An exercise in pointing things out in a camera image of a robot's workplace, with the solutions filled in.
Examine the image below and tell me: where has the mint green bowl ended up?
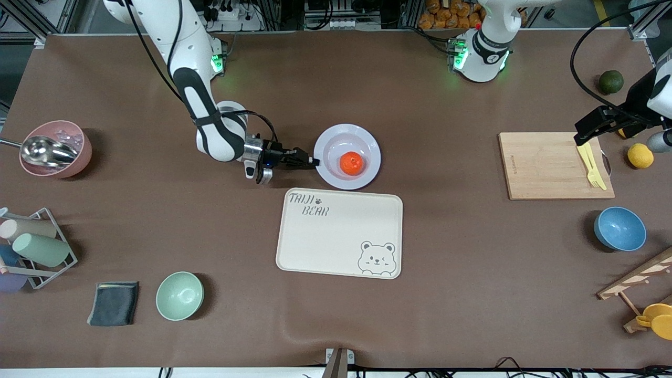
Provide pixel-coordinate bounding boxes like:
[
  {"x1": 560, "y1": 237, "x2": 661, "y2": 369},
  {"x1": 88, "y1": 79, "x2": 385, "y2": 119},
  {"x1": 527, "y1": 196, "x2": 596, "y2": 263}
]
[{"x1": 156, "y1": 271, "x2": 205, "y2": 321}]

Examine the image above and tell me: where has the orange toy bread pile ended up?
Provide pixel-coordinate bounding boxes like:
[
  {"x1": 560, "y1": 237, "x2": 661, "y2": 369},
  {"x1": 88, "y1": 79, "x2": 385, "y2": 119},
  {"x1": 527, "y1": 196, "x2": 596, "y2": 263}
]
[{"x1": 418, "y1": 0, "x2": 486, "y2": 30}]

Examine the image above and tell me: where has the metal table clamp bracket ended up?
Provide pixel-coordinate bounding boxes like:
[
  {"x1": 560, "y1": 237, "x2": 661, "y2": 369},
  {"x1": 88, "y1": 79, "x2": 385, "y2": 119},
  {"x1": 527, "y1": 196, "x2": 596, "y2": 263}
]
[{"x1": 322, "y1": 348, "x2": 355, "y2": 378}]

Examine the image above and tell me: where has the pale lavender round plate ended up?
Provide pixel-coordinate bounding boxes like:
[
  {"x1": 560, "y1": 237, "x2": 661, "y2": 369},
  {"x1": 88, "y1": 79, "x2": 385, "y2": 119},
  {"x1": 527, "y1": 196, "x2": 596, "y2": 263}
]
[{"x1": 313, "y1": 124, "x2": 382, "y2": 191}]

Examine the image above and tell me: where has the cream bear print tray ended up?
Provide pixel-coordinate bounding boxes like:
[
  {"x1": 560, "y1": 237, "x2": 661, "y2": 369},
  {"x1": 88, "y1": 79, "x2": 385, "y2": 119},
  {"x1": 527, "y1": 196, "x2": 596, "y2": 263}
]
[{"x1": 276, "y1": 188, "x2": 404, "y2": 280}]

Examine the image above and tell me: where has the blue bowl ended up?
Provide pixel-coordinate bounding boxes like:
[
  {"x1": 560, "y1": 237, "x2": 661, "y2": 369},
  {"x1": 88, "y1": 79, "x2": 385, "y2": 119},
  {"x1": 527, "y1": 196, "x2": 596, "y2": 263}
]
[{"x1": 594, "y1": 206, "x2": 647, "y2": 252}]

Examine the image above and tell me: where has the pink bowl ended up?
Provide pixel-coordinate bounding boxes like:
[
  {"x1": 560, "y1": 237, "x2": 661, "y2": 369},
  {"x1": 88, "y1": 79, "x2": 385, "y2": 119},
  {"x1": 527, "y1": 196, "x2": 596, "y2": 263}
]
[{"x1": 19, "y1": 120, "x2": 93, "y2": 179}]

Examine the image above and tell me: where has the large yellow lemon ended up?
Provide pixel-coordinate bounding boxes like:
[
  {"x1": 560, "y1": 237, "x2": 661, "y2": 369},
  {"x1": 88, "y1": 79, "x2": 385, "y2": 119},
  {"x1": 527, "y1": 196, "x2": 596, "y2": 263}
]
[{"x1": 627, "y1": 143, "x2": 655, "y2": 169}]

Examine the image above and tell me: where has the yellow plastic fork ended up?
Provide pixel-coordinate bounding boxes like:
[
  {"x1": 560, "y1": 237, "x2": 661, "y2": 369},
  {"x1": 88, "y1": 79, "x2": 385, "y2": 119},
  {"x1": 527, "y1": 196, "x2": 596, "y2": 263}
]
[{"x1": 576, "y1": 143, "x2": 602, "y2": 188}]

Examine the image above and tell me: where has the wooden cutting board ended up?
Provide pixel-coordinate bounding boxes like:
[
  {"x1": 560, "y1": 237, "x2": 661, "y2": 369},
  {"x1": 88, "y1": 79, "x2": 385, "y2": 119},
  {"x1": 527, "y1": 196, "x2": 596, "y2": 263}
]
[{"x1": 498, "y1": 132, "x2": 616, "y2": 201}]

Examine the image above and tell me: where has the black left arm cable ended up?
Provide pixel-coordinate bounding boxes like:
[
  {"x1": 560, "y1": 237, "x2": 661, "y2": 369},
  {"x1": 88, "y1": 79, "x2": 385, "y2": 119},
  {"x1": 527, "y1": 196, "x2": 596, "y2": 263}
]
[{"x1": 570, "y1": 0, "x2": 672, "y2": 127}]

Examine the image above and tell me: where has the dark green round fruit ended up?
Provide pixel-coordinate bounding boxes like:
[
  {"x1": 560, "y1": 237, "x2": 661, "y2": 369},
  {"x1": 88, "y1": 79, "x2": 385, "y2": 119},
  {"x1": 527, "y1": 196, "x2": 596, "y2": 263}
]
[{"x1": 599, "y1": 70, "x2": 625, "y2": 96}]

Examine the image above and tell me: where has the wooden peg drying rack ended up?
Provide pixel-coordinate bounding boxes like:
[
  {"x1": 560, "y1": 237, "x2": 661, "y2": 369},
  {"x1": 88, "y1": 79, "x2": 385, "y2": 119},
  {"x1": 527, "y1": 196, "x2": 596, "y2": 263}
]
[{"x1": 597, "y1": 247, "x2": 672, "y2": 334}]

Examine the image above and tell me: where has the purple cup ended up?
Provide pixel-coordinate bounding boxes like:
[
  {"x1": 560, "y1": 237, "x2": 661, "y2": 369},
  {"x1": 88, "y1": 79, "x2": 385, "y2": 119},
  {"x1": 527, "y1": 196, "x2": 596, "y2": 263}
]
[{"x1": 0, "y1": 270, "x2": 28, "y2": 293}]

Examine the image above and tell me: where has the beige cup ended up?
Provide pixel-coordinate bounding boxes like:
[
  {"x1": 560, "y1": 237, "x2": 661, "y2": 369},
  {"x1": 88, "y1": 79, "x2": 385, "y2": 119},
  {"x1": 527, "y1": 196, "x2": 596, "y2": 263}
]
[{"x1": 0, "y1": 218, "x2": 57, "y2": 242}]

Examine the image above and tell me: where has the metal scoop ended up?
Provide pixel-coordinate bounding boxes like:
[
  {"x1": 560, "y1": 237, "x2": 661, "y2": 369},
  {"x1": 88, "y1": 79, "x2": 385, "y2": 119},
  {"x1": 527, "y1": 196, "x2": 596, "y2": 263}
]
[{"x1": 0, "y1": 136, "x2": 79, "y2": 169}]

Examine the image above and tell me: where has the mint green cup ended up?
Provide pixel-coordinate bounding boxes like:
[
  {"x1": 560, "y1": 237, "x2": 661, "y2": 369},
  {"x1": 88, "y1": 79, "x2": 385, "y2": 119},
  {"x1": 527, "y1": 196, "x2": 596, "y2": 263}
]
[{"x1": 12, "y1": 233, "x2": 71, "y2": 268}]

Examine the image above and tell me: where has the dark grey folded cloth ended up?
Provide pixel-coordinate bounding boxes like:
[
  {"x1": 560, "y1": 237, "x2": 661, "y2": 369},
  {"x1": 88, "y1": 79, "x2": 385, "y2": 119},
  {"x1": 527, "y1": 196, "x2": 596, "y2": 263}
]
[{"x1": 87, "y1": 281, "x2": 140, "y2": 327}]

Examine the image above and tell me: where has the grey wire cup holder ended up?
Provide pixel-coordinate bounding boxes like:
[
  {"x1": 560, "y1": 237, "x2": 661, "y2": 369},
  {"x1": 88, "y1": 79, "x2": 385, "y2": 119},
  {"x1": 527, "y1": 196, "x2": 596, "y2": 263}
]
[{"x1": 0, "y1": 207, "x2": 78, "y2": 290}]

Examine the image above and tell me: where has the white power strip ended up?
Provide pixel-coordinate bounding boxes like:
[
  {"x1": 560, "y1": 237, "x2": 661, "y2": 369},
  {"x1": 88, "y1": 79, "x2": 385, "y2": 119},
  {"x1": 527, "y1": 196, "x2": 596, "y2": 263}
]
[{"x1": 204, "y1": 0, "x2": 263, "y2": 32}]

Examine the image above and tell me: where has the yellow plastic knife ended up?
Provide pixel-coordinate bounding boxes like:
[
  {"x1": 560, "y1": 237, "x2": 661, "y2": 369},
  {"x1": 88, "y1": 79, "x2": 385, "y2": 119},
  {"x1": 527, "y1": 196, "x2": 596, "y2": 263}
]
[{"x1": 582, "y1": 142, "x2": 608, "y2": 191}]

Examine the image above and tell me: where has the orange mandarin fruit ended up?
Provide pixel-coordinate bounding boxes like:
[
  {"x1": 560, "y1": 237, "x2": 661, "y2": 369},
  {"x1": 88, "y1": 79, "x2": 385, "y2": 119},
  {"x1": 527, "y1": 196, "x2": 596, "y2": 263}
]
[{"x1": 339, "y1": 152, "x2": 365, "y2": 177}]

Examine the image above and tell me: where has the yellow cup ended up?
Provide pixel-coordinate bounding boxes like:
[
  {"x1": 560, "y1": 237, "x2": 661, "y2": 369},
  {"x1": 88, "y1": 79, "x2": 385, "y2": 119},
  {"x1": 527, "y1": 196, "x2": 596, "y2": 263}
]
[{"x1": 636, "y1": 303, "x2": 672, "y2": 341}]

